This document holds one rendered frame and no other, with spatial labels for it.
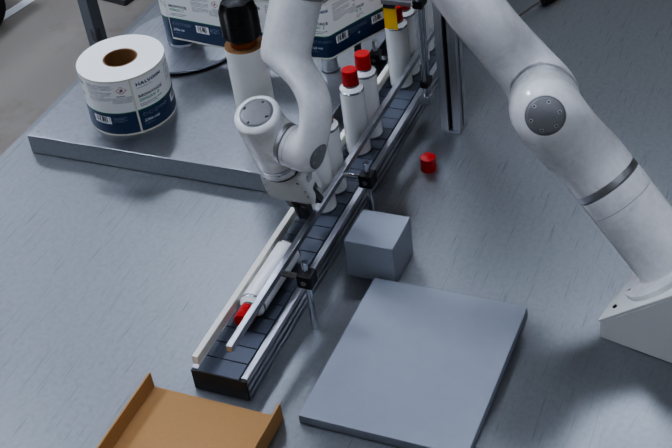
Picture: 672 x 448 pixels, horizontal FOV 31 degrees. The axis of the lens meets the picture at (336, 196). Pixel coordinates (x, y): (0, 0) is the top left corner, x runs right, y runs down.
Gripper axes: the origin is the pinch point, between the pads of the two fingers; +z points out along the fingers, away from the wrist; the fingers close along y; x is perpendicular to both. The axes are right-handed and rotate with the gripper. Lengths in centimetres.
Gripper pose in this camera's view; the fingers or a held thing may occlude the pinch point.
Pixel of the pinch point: (303, 207)
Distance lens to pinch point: 233.7
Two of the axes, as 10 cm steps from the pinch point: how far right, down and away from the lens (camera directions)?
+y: -9.2, -1.5, 3.7
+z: 2.4, 5.3, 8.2
